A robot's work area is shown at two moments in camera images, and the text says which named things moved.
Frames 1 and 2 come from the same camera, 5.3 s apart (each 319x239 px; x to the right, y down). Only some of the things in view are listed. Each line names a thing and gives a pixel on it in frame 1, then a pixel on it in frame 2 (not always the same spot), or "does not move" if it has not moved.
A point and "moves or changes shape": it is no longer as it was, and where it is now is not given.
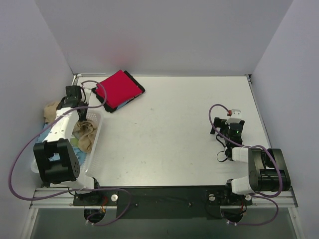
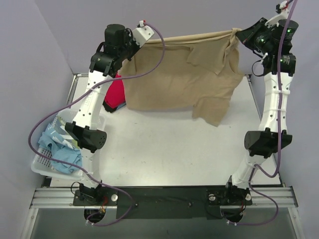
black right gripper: x=222 y=123 -> x=247 y=33
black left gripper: x=81 y=112 -> x=133 y=49
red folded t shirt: x=120 y=87 does not move
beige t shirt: x=84 y=130 moves or changes shape
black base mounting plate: x=161 y=203 does not move
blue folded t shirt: x=122 y=104 does not move
